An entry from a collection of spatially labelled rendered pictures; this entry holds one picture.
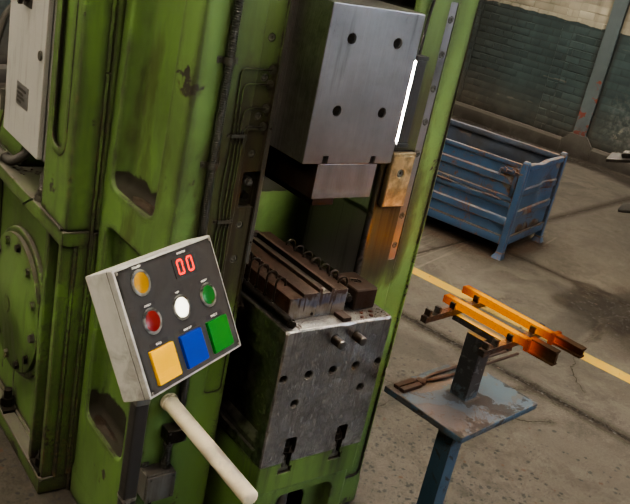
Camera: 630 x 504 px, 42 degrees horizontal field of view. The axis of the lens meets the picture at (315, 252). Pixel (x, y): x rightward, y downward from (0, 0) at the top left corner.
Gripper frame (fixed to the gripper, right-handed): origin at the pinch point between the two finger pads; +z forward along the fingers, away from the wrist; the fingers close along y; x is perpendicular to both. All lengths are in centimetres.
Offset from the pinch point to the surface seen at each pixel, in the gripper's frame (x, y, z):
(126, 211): -64, -22, 109
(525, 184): 251, 176, 237
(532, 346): -8, 51, 33
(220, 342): -80, -3, 57
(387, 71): -6, -33, 53
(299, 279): -40, 13, 80
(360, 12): -11, -51, 50
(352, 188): -24, -8, 63
